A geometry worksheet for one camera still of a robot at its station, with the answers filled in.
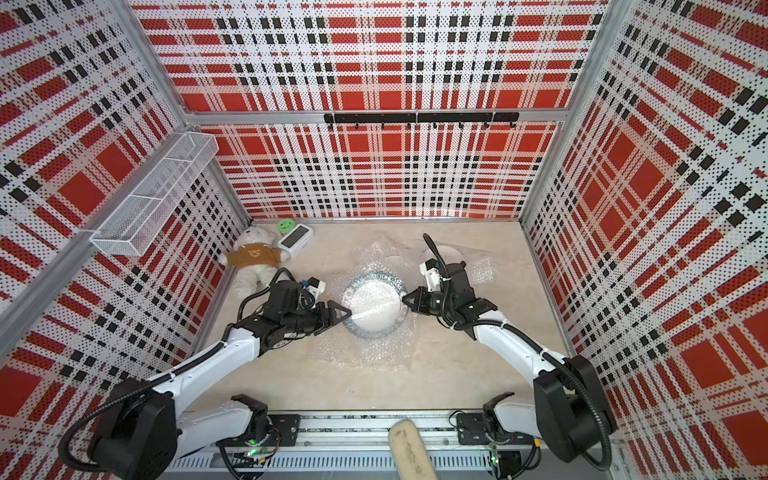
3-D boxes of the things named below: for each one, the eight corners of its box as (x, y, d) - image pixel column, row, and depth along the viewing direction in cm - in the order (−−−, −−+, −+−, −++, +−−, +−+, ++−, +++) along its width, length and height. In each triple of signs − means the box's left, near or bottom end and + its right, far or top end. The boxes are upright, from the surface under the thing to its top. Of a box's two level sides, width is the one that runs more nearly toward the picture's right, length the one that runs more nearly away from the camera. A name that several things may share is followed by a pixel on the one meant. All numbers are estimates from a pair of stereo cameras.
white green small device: (279, 248, 113) (275, 241, 110) (304, 229, 120) (301, 222, 117) (293, 258, 110) (290, 252, 107) (318, 238, 117) (316, 231, 114)
